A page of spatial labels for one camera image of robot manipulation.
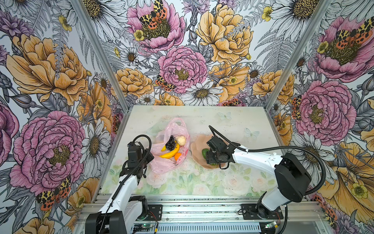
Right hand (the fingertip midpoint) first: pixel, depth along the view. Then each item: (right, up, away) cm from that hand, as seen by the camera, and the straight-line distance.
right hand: (213, 162), depth 87 cm
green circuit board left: (-36, -26, -16) cm, 48 cm away
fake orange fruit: (-21, +3, +3) cm, 22 cm away
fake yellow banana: (-26, +4, +6) cm, 27 cm away
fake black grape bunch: (-27, +9, +10) cm, 30 cm away
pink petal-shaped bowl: (-9, +8, +7) cm, 14 cm away
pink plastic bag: (-22, +20, +8) cm, 31 cm away
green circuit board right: (+26, -26, -15) cm, 40 cm away
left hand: (-37, +4, +1) cm, 37 cm away
